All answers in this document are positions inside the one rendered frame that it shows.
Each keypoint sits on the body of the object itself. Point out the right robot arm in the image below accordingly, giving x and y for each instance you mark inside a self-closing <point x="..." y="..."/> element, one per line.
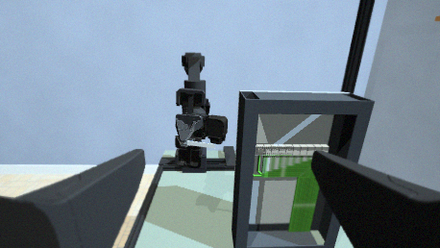
<point x="216" y="126"/>

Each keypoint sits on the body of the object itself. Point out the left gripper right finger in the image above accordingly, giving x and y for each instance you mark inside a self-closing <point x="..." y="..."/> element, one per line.
<point x="377" y="210"/>

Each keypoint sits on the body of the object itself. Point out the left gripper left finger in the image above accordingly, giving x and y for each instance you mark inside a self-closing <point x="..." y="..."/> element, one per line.
<point x="86" y="210"/>

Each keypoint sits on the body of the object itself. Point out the white row of network jacks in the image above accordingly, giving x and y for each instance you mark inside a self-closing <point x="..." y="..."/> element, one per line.
<point x="289" y="149"/>

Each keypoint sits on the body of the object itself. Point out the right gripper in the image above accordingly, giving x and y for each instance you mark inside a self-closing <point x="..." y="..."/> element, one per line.
<point x="190" y="127"/>

